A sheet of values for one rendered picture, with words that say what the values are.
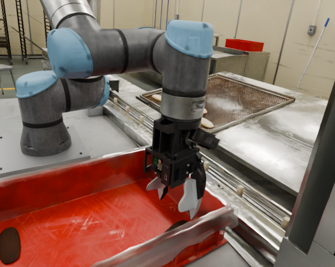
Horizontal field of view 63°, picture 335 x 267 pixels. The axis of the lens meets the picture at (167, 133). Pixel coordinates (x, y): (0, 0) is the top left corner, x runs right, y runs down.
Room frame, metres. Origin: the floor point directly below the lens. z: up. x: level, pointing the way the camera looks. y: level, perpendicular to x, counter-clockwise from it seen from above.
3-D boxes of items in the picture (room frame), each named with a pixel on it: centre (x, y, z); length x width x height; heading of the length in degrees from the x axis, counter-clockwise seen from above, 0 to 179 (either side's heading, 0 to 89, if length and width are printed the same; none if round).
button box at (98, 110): (1.20, 0.35, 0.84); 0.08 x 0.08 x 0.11; 35
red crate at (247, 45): (4.70, -1.10, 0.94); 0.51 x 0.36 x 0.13; 39
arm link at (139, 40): (0.53, 0.05, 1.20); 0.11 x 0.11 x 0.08; 38
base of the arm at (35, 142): (0.79, 0.39, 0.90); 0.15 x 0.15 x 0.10
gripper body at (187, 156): (0.45, -0.02, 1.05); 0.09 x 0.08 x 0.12; 139
